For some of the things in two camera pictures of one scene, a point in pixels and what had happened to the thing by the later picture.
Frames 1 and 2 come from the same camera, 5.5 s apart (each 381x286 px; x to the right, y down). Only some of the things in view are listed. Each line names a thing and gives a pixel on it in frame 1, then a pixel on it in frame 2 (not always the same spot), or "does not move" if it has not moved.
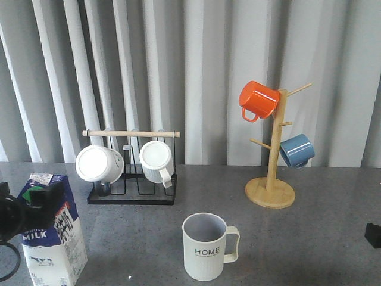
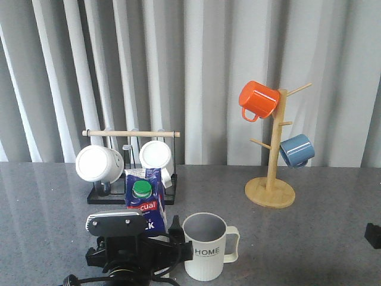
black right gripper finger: x=372 y=234 does not move
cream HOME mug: x=204 y=237 does not move
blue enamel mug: x=296 y=151 does not move
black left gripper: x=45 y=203 -> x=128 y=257
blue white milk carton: x=55 y=254 -> x=144 y=192
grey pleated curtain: x=66 y=66 does not move
